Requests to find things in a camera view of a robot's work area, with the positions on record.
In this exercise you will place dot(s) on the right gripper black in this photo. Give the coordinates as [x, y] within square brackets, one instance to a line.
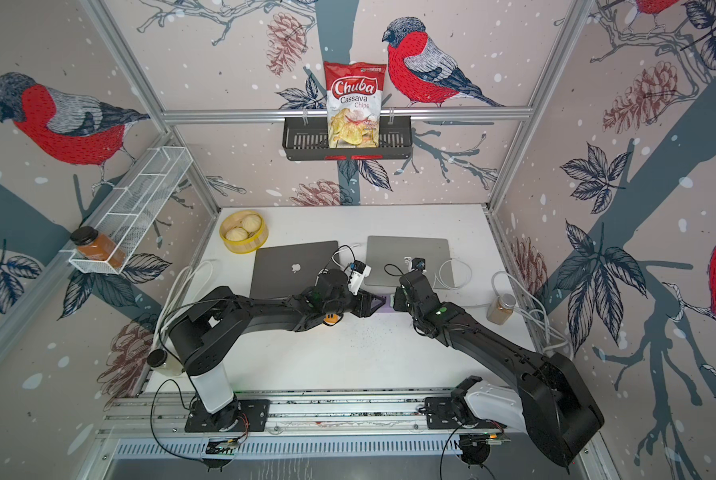
[398, 300]

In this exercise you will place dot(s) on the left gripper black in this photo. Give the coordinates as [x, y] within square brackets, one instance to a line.
[368, 302]

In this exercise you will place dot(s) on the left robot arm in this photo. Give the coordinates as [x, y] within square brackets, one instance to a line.
[203, 335]

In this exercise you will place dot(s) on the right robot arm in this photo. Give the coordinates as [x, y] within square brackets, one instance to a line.
[559, 410]

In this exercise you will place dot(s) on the silver laptop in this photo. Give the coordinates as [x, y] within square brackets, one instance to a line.
[388, 256]

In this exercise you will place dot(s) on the dark grey laptop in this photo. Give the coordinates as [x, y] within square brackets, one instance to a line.
[287, 270]

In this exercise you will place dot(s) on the purple power strip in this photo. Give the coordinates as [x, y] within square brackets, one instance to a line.
[388, 306]

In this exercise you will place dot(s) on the orange power strip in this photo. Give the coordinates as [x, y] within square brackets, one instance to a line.
[332, 319]

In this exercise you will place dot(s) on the brown spice jar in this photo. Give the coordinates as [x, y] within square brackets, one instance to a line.
[501, 309]

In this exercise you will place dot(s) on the right steamed bun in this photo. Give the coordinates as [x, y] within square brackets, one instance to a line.
[252, 223]

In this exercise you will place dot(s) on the steamed bun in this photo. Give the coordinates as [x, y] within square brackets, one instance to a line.
[237, 234]
[252, 223]

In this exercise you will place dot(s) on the yellow wooden steamer basket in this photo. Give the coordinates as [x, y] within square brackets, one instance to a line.
[253, 243]

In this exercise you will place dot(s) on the left steamed bun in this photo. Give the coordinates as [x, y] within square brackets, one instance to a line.
[237, 234]

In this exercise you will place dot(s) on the cassava chips bag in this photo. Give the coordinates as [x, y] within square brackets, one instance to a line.
[353, 103]

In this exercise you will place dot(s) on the orange spice jar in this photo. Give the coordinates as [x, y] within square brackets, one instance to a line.
[97, 246]

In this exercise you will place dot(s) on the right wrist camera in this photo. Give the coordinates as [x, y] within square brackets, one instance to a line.
[418, 264]

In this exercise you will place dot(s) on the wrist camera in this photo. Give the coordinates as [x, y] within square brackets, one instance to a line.
[418, 264]
[358, 272]

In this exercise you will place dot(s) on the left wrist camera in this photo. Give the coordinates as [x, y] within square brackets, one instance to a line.
[358, 272]

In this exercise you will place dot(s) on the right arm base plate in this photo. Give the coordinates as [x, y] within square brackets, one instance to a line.
[439, 414]

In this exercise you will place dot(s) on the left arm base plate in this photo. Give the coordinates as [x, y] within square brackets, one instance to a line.
[240, 415]

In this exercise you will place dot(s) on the black wire basket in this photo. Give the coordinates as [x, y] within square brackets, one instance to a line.
[307, 140]

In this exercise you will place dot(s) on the white wire shelf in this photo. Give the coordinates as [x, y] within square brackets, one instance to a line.
[134, 207]

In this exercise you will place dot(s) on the aluminium frame post left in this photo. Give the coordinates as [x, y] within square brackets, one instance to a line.
[102, 18]

